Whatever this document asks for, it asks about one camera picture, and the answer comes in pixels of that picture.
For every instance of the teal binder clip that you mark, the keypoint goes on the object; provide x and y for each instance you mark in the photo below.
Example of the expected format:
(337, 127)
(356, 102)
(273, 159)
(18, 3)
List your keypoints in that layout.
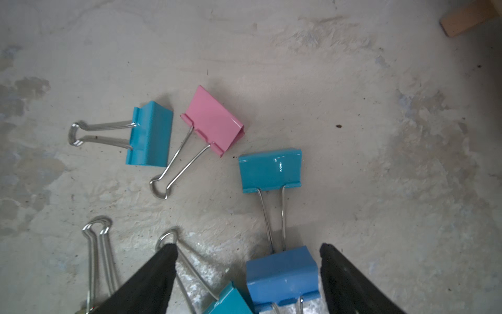
(229, 300)
(267, 171)
(149, 140)

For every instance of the blue binder clip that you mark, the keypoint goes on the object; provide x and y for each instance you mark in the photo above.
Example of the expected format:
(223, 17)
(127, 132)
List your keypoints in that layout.
(282, 279)

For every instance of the pink binder clip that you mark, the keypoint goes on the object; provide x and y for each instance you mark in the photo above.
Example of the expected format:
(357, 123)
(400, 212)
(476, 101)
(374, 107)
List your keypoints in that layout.
(213, 123)

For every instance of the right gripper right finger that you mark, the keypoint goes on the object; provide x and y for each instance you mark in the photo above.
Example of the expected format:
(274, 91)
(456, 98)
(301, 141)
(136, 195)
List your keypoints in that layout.
(347, 290)

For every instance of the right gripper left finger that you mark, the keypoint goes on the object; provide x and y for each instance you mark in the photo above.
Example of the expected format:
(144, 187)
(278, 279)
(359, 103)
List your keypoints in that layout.
(149, 290)

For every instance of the yellow binder clip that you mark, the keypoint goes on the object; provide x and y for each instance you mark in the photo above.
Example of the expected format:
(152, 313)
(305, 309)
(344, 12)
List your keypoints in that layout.
(96, 232)

